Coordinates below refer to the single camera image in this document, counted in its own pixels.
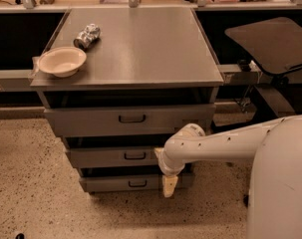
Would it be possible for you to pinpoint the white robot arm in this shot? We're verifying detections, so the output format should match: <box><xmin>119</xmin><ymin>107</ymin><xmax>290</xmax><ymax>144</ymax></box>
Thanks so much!
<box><xmin>154</xmin><ymin>115</ymin><xmax>302</xmax><ymax>239</ymax></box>

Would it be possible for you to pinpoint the grey drawer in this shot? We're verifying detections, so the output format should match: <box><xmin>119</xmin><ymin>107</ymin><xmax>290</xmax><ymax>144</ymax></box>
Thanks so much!
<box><xmin>78</xmin><ymin>172</ymin><xmax>195</xmax><ymax>193</ymax></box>
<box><xmin>66</xmin><ymin>146</ymin><xmax>158</xmax><ymax>168</ymax></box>
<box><xmin>45</xmin><ymin>105</ymin><xmax>215</xmax><ymax>137</ymax></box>

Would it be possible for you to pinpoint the black office chair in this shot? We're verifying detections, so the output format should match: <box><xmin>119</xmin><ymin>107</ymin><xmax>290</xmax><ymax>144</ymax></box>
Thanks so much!
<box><xmin>213</xmin><ymin>17</ymin><xmax>302</xmax><ymax>132</ymax></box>

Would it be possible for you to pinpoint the grey drawer cabinet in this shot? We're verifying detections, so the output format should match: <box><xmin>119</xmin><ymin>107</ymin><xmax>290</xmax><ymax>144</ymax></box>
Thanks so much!
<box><xmin>31</xmin><ymin>7</ymin><xmax>223</xmax><ymax>179</ymax></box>

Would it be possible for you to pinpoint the grey top drawer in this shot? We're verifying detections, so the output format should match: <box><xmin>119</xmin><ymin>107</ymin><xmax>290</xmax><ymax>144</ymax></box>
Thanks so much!
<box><xmin>45</xmin><ymin>105</ymin><xmax>215</xmax><ymax>137</ymax></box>

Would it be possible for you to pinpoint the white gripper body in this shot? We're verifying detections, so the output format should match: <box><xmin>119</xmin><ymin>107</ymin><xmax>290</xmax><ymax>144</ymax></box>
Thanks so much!
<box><xmin>158</xmin><ymin>150</ymin><xmax>184</xmax><ymax>176</ymax></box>

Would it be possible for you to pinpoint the grey bottom drawer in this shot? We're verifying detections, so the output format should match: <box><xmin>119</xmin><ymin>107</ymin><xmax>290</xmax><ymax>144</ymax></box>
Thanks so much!
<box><xmin>78</xmin><ymin>172</ymin><xmax>195</xmax><ymax>193</ymax></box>

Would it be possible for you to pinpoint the white paper bowl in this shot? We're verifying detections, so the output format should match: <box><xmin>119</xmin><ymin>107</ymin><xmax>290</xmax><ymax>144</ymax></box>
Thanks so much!
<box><xmin>38</xmin><ymin>47</ymin><xmax>87</xmax><ymax>78</ymax></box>

